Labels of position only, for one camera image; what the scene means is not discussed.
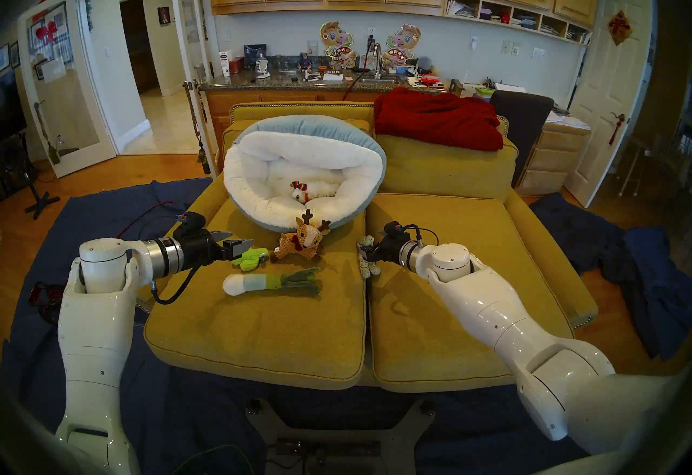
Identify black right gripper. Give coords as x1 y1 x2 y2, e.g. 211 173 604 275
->
361 235 410 267

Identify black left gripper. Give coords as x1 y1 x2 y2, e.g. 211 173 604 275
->
180 231 254 269

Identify grey rope bunny toy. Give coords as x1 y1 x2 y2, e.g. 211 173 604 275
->
357 235 382 279

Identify white green leek plush toy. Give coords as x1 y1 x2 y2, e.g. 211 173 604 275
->
223 267 322 297

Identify white lamb toy rainbow horns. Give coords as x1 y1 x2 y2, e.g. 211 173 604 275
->
290 180 338 204

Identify white blue plush dog bed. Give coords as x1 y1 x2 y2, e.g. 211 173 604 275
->
223 115 387 233

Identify green cactus plush toy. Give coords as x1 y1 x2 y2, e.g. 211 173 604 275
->
231 247 269 272

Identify orange reindeer plush toy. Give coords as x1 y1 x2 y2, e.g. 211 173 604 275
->
272 209 331 261

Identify yellow sofa seat cushion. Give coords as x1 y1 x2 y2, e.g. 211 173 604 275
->
144 201 368 391
365 193 576 393

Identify red blanket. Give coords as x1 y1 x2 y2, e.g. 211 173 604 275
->
373 86 504 152

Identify granite counter wooden base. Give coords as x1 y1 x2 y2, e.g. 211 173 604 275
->
200 70 460 134

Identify navy blue floor cloth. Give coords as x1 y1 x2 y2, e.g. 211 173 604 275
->
0 178 595 475

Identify mustard yellow sofa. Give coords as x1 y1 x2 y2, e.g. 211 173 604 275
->
143 101 599 393

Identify hanging broom ornament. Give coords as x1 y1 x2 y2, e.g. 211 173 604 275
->
34 101 61 165

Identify black floor stand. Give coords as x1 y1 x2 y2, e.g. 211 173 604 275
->
16 155 61 220

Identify black office chair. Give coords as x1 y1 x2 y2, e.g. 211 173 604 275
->
489 90 555 188

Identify wooden drawer unit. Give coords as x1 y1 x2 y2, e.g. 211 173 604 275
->
516 122 591 196

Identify white glass french door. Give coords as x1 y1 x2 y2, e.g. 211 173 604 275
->
168 0 219 166
17 0 117 178

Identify white paper stack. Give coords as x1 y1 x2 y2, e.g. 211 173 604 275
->
546 111 591 130

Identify crumpled dark blue blanket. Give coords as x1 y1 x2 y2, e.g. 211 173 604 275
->
529 193 692 361

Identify white panel door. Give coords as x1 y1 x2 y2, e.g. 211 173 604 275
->
564 0 653 208

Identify red diamond door decoration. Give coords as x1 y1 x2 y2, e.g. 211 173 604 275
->
608 9 633 46

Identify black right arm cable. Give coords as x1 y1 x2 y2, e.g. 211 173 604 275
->
403 224 440 247

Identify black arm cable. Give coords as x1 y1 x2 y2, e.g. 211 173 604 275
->
150 266 202 306
403 224 440 247

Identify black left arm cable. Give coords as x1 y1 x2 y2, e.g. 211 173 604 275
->
150 266 202 306

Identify red floor cable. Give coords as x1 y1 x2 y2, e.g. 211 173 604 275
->
116 201 187 239

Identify hanging chain tassel ornament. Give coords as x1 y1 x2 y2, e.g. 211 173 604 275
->
184 81 212 176

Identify grey robot base frame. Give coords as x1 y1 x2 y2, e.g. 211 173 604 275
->
246 398 436 475

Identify small red metal frame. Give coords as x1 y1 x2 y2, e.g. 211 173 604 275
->
28 281 65 326

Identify green floor cable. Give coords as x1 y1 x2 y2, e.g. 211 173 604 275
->
173 444 255 475

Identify cartoon child wall decoration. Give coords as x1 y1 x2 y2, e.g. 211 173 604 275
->
319 21 357 70
381 24 422 71

